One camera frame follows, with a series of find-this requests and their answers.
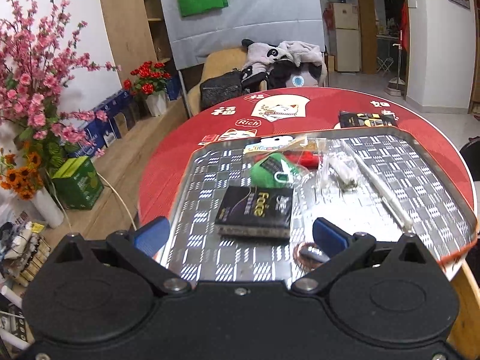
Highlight black usb stick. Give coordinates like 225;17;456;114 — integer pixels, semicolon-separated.
298;243;329;266

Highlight long wooden low cabinet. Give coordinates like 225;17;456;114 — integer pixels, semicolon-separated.
43;99;187;247

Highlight clear plastic bag item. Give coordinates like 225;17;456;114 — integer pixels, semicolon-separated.
315;138;361;194

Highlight white long stick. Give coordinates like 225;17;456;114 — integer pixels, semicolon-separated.
341;141;414;236

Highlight black box Face label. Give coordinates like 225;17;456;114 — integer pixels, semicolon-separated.
214;186;294;239

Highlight red packaged item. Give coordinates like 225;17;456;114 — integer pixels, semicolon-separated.
283;150;321;170

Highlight green cardboard box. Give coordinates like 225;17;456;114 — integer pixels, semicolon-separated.
52;156;103;211

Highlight round grey side table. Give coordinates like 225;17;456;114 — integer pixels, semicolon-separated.
137;86;480;360

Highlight orange rimmed metal tray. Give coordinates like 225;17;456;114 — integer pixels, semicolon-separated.
156;127;477;284

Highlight white ribbed vase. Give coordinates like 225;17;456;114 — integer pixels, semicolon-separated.
32;187;64;228

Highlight blue cardboard boxes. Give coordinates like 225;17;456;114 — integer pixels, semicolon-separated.
68;89;137;158

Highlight black yellow packet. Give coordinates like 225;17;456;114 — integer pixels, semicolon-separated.
338;111;397;128

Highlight orange sunflower bouquet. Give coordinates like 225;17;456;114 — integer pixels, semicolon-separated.
1;151;44;201

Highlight red rose bouquet white pot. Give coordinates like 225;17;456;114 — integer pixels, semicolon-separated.
123;61;171;117

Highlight black bag on chair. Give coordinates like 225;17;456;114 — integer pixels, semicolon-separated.
200;69;242;111

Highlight black round chair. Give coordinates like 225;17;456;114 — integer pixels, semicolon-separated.
460;136;480;181

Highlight panda plush clothing pile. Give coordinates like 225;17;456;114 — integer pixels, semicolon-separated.
241;39;328;93

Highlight beige armchair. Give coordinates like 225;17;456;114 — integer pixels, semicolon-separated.
187;44;272;116

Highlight white refrigerator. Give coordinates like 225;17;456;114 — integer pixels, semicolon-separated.
329;2;361;72

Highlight pink blossom artificial flowers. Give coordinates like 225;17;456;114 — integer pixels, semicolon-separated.
1;0;121;150

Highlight tall wooden shelf unit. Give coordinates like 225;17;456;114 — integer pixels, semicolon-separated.
100;0;176;80

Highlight white backdrop sheet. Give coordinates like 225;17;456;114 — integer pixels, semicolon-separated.
161;0;325;70

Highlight white power cable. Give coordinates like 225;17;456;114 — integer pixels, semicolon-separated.
96;171;138;232

